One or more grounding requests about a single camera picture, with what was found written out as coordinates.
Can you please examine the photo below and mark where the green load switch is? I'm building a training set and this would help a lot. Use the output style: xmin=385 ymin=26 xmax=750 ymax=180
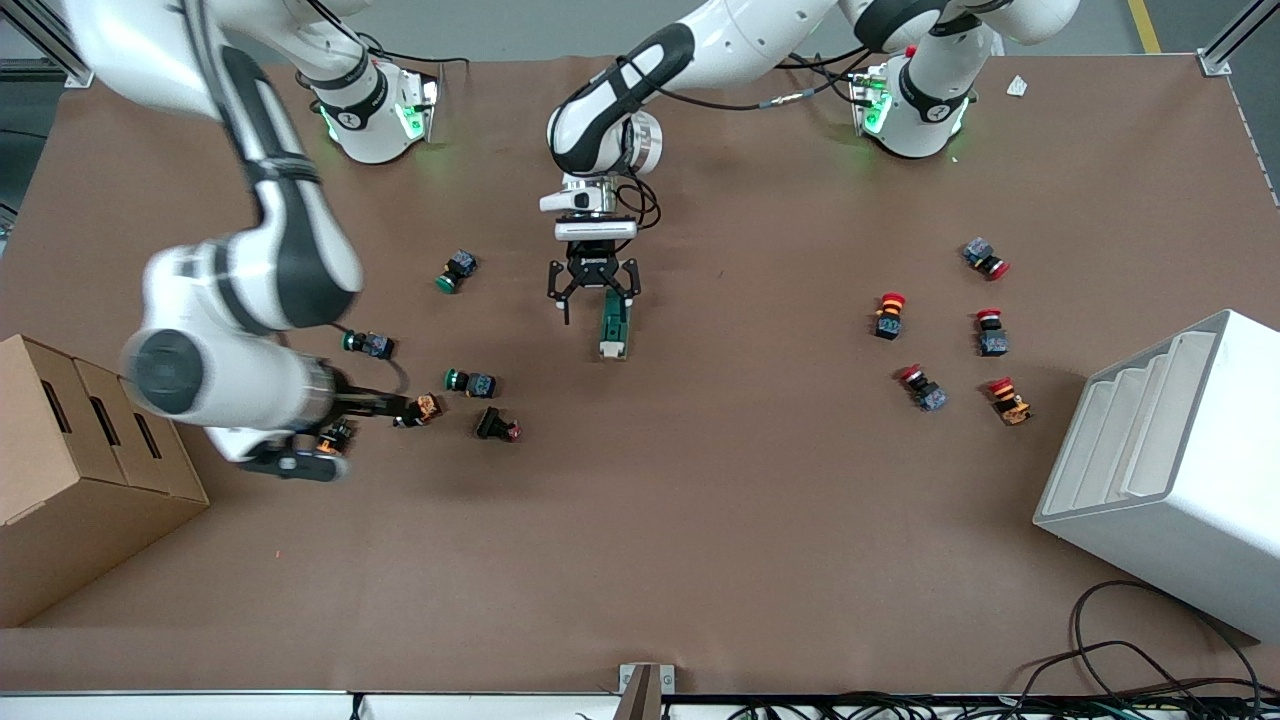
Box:
xmin=597 ymin=290 xmax=631 ymax=362

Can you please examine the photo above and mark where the brown cardboard box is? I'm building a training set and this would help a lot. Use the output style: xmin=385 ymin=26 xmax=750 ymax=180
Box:
xmin=0 ymin=334 xmax=211 ymax=629

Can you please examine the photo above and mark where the red button amber contact block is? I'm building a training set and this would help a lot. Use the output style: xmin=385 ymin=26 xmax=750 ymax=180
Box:
xmin=987 ymin=376 xmax=1034 ymax=428

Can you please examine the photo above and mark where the white stepped storage bin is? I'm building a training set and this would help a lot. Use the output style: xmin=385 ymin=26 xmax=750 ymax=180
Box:
xmin=1033 ymin=309 xmax=1280 ymax=643

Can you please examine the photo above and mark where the black cable with metal connector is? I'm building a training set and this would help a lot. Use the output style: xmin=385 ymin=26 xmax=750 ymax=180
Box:
xmin=640 ymin=50 xmax=883 ymax=112

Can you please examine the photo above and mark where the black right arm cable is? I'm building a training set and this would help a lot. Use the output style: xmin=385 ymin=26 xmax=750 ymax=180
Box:
xmin=300 ymin=0 xmax=471 ymax=69

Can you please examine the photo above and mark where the metal bracket with post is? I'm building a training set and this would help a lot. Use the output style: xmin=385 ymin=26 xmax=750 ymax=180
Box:
xmin=618 ymin=662 xmax=676 ymax=720

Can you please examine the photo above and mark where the black cable along table edge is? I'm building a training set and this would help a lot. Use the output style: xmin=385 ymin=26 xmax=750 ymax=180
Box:
xmin=725 ymin=692 xmax=1011 ymax=720

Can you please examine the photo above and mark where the aluminium frame profile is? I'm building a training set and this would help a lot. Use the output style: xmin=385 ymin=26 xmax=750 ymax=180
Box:
xmin=0 ymin=0 xmax=98 ymax=89
xmin=1197 ymin=0 xmax=1280 ymax=78

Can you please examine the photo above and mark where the black looped floor cable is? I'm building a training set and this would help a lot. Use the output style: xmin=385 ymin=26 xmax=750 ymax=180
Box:
xmin=1072 ymin=580 xmax=1266 ymax=701

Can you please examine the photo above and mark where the black low floor cable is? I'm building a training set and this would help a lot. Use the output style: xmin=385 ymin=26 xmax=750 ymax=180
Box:
xmin=1005 ymin=642 xmax=1216 ymax=701

